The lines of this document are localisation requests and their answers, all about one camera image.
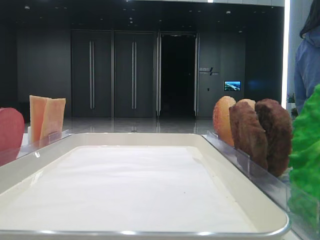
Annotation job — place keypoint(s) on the tan bread bun slice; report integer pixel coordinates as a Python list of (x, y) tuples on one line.
[(221, 119)]

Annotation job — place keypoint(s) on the brown meat patty left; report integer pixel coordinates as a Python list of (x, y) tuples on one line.
[(247, 133)]

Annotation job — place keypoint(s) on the brown meat patty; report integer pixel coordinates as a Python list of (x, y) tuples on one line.
[(247, 133), (277, 123)]

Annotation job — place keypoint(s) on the orange cheese slice front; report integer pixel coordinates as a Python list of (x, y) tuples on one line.
[(53, 117)]

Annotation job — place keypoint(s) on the orange cheese slice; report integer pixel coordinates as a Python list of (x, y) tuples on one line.
[(37, 109), (53, 117)]

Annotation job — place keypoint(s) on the brown meat patty right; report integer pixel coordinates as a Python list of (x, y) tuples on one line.
[(277, 123)]

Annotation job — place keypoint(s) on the orange cheese slice rear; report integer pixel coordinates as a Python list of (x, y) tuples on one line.
[(37, 109)]

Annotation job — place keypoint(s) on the green lettuce leaf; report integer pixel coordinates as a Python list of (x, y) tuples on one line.
[(305, 162)]

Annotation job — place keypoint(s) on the open dark doorway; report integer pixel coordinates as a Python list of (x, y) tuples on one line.
[(177, 81)]

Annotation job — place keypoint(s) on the dark double door middle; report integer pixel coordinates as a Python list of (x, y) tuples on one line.
[(134, 75)]

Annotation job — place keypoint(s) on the dark double door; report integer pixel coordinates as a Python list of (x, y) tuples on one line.
[(134, 75), (91, 74)]

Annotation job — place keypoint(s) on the dark double door left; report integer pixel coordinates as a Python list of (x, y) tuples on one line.
[(91, 74)]

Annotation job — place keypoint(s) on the white rectangular tray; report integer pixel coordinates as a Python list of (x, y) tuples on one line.
[(133, 186)]

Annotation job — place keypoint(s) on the clear acrylic left rack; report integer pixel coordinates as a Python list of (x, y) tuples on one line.
[(11, 155)]

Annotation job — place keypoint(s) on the clear acrylic rack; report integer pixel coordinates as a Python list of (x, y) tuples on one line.
[(262, 172), (11, 155)]

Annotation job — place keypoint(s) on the person in blue jacket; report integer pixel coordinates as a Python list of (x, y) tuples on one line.
[(307, 58)]

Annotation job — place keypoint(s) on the clear acrylic right rack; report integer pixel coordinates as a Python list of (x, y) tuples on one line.
[(262, 172)]

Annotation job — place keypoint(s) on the small wall screen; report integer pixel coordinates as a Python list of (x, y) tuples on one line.
[(234, 86)]

